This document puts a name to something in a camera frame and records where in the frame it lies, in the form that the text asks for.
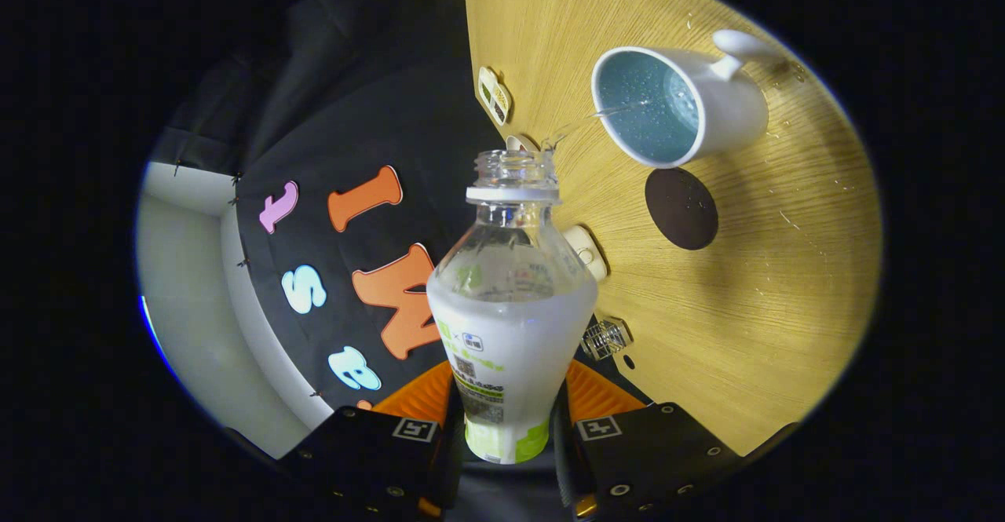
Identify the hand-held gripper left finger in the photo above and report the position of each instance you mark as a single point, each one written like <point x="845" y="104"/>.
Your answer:
<point x="369" y="459"/>

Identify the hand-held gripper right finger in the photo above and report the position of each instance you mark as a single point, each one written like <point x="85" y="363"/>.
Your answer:
<point x="659" y="459"/>

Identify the clear bottle with white label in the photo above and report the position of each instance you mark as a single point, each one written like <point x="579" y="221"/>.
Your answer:
<point x="510" y="334"/>

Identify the dark brown round coaster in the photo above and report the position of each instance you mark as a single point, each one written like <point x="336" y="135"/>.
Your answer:
<point x="681" y="209"/>

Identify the white cup with blue inside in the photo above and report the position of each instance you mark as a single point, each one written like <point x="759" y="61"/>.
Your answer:
<point x="730" y="106"/>

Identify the wooden table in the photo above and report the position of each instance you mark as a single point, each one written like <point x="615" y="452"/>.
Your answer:
<point x="746" y="310"/>

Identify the white toaster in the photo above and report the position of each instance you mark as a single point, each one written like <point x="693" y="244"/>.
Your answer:
<point x="589" y="253"/>

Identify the small white round plate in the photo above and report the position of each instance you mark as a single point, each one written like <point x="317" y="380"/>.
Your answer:
<point x="520" y="144"/>

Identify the black backdrop cloth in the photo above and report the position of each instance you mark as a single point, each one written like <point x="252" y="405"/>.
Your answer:
<point x="377" y="114"/>

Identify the white divided condiment dish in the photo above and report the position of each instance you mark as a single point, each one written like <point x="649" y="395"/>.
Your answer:
<point x="495" y="96"/>

